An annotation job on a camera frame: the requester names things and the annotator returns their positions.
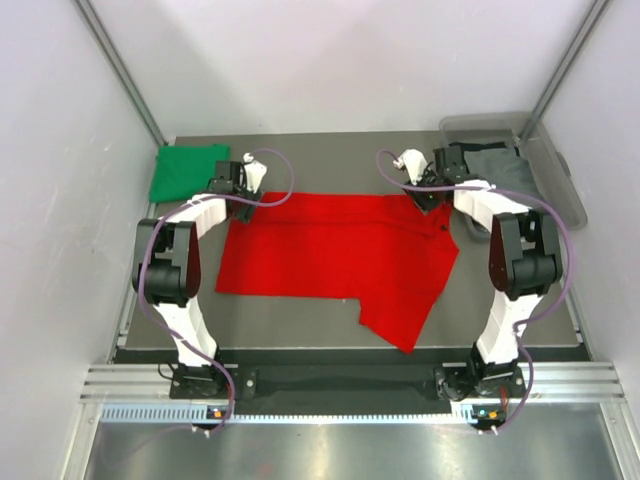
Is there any red t shirt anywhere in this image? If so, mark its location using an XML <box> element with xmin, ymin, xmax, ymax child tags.
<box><xmin>216</xmin><ymin>193</ymin><xmax>459</xmax><ymax>354</ymax></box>

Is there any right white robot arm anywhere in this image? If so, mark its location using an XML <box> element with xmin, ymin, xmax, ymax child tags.
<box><xmin>393</xmin><ymin>146</ymin><xmax>563</xmax><ymax>401</ymax></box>

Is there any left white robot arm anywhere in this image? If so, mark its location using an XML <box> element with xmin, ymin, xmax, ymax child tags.
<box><xmin>131</xmin><ymin>154</ymin><xmax>267</xmax><ymax>399</ymax></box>

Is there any black t shirt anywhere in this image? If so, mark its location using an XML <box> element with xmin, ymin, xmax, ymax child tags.
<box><xmin>444</xmin><ymin>142</ymin><xmax>519</xmax><ymax>161</ymax></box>

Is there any folded green t shirt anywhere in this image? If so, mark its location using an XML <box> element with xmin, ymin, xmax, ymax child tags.
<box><xmin>149</xmin><ymin>144</ymin><xmax>231</xmax><ymax>203</ymax></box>

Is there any grey t shirt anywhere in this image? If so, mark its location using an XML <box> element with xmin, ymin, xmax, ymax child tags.
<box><xmin>463</xmin><ymin>148</ymin><xmax>543</xmax><ymax>200</ymax></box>

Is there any clear plastic bin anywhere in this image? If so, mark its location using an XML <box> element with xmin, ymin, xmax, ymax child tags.
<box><xmin>439</xmin><ymin>112</ymin><xmax>588</xmax><ymax>231</ymax></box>

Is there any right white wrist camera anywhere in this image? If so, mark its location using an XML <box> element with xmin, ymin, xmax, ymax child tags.
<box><xmin>392</xmin><ymin>149</ymin><xmax>428</xmax><ymax>185</ymax></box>

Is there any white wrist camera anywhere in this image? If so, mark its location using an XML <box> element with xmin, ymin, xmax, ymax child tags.
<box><xmin>392</xmin><ymin>149</ymin><xmax>428</xmax><ymax>185</ymax></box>
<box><xmin>242</xmin><ymin>152</ymin><xmax>268</xmax><ymax>193</ymax></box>

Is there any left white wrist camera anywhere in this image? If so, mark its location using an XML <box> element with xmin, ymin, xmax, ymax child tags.
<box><xmin>242</xmin><ymin>152</ymin><xmax>268</xmax><ymax>193</ymax></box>

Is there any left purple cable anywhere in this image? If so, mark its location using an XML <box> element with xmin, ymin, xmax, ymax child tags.
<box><xmin>94</xmin><ymin>148</ymin><xmax>295</xmax><ymax>466</ymax></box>

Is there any purple cable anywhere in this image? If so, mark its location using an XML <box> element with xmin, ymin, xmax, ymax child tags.
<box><xmin>375</xmin><ymin>148</ymin><xmax>577</xmax><ymax>436</ymax></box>
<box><xmin>94</xmin><ymin>148</ymin><xmax>295</xmax><ymax>466</ymax></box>

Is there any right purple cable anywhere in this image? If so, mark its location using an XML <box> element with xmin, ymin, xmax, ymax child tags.
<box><xmin>375</xmin><ymin>148</ymin><xmax>577</xmax><ymax>436</ymax></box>

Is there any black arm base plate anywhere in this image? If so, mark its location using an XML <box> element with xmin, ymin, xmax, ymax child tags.
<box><xmin>169</xmin><ymin>364</ymin><xmax>524</xmax><ymax>403</ymax></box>

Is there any slotted grey cable duct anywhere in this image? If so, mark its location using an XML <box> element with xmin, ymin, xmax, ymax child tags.
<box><xmin>99</xmin><ymin>403</ymin><xmax>506</xmax><ymax>426</ymax></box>

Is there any right corner aluminium post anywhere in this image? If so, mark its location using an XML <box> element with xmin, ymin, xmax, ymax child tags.
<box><xmin>519</xmin><ymin>0</ymin><xmax>613</xmax><ymax>142</ymax></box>

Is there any corner aluminium post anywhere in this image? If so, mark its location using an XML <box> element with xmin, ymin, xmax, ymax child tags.
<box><xmin>71</xmin><ymin>0</ymin><xmax>167</xmax><ymax>146</ymax></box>
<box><xmin>519</xmin><ymin>0</ymin><xmax>613</xmax><ymax>142</ymax></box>

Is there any left corner aluminium post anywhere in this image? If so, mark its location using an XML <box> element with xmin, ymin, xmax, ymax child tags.
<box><xmin>71</xmin><ymin>0</ymin><xmax>167</xmax><ymax>146</ymax></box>

